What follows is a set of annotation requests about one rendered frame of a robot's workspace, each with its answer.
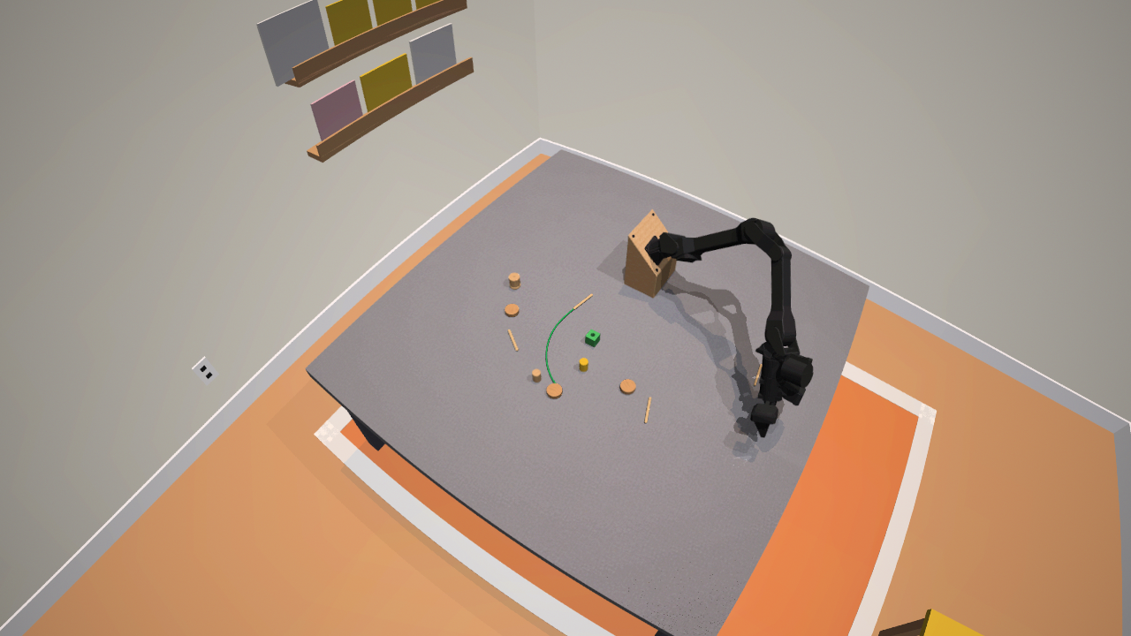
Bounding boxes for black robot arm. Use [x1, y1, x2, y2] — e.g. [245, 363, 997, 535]
[644, 218, 813, 405]

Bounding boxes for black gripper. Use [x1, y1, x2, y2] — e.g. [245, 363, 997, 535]
[750, 373, 784, 438]

